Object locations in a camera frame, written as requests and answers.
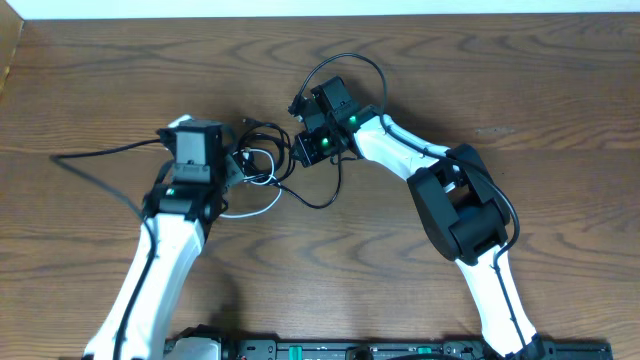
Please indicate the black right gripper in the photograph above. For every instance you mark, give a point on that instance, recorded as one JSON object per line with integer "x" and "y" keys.
{"x": 308, "y": 155}

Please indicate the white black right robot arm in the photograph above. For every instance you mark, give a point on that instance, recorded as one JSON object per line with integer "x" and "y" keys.
{"x": 464, "y": 214}

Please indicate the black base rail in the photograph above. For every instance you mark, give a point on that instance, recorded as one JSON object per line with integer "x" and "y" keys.
{"x": 205, "y": 348}

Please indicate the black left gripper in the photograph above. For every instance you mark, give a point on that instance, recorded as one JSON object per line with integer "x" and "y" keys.
{"x": 236, "y": 170}

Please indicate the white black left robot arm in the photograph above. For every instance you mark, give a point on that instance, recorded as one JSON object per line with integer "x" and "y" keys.
{"x": 177, "y": 215}

